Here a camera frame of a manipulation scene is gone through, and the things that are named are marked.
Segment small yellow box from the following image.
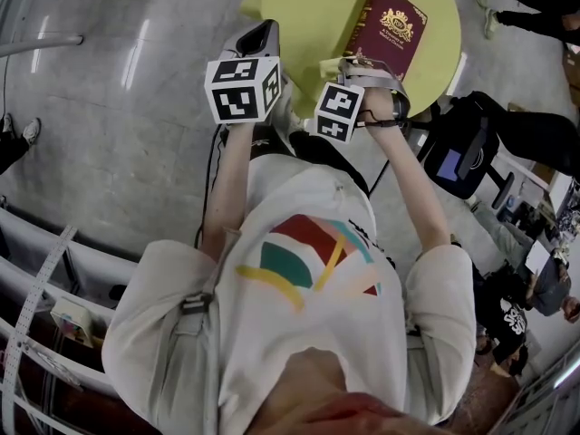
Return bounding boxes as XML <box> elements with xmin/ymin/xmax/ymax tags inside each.
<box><xmin>49</xmin><ymin>295</ymin><xmax>95</xmax><ymax>349</ymax></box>

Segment white perforated rail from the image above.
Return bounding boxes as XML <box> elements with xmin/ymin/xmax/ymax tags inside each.
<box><xmin>0</xmin><ymin>224</ymin><xmax>79</xmax><ymax>430</ymax></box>

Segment white paper sheet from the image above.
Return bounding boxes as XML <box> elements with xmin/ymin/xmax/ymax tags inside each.
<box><xmin>524</xmin><ymin>239</ymin><xmax>552</xmax><ymax>272</ymax></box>

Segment person's right forearm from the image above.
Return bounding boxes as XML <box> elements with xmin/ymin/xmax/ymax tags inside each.
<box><xmin>369</xmin><ymin>122</ymin><xmax>453</xmax><ymax>256</ymax></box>

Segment black wrist strap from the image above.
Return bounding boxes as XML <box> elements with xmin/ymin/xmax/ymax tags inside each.
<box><xmin>356</xmin><ymin>116</ymin><xmax>403</xmax><ymax>130</ymax></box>

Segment white shelf unit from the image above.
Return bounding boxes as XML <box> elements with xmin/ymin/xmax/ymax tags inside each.
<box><xmin>0</xmin><ymin>197</ymin><xmax>140</xmax><ymax>435</ymax></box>

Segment yellow-green round tablecloth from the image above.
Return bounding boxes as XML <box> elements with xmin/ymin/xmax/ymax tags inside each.
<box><xmin>238</xmin><ymin>0</ymin><xmax>462</xmax><ymax>122</ymax></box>

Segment person's white shoe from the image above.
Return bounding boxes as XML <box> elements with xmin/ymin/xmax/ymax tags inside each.
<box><xmin>274</xmin><ymin>77</ymin><xmax>304</xmax><ymax>135</ymax></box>

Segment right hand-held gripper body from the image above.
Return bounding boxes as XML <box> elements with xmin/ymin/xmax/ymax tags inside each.
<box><xmin>314</xmin><ymin>59</ymin><xmax>412</xmax><ymax>145</ymax></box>

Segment white table with metal legs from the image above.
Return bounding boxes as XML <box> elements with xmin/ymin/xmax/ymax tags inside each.
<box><xmin>0</xmin><ymin>33</ymin><xmax>85</xmax><ymax>59</ymax></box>

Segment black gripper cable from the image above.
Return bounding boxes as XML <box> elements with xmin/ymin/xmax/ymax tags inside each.
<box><xmin>366</xmin><ymin>159</ymin><xmax>392</xmax><ymax>198</ymax></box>
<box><xmin>194</xmin><ymin>124</ymin><xmax>227</xmax><ymax>248</ymax></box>

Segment grey shoulder strap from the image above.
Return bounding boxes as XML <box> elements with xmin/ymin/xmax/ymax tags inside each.
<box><xmin>169</xmin><ymin>233</ymin><xmax>227</xmax><ymax>435</ymax></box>
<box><xmin>405</xmin><ymin>319</ymin><xmax>431</xmax><ymax>425</ymax></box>

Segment person's neck and chin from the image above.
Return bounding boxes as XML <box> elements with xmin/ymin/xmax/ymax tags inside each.
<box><xmin>244</xmin><ymin>346</ymin><xmax>454</xmax><ymax>435</ymax></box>

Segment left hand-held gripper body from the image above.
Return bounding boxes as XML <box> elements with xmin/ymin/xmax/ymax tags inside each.
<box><xmin>203</xmin><ymin>46</ymin><xmax>284</xmax><ymax>127</ymax></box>

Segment person's black trousers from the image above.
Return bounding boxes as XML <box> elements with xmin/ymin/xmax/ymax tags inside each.
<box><xmin>251</xmin><ymin>127</ymin><xmax>371</xmax><ymax>197</ymax></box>

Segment purple cloth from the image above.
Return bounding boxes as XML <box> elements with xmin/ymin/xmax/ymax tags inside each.
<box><xmin>436</xmin><ymin>148</ymin><xmax>462</xmax><ymax>181</ymax></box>

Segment person's right hand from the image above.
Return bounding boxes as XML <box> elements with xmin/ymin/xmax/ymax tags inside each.
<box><xmin>360</xmin><ymin>89</ymin><xmax>396</xmax><ymax>124</ymax></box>

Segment dark red book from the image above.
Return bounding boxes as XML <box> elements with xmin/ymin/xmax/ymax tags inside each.
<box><xmin>342</xmin><ymin>0</ymin><xmax>429</xmax><ymax>83</ymax></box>

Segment black office chair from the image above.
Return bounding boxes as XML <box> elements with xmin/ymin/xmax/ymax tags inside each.
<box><xmin>407</xmin><ymin>89</ymin><xmax>580</xmax><ymax>211</ymax></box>

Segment person's left forearm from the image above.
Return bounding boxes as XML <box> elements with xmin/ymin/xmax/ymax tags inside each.
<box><xmin>198</xmin><ymin>122</ymin><xmax>257</xmax><ymax>262</ymax></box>

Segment person's white printed shirt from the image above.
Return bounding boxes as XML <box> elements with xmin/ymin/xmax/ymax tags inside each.
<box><xmin>101</xmin><ymin>151</ymin><xmax>477</xmax><ymax>435</ymax></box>

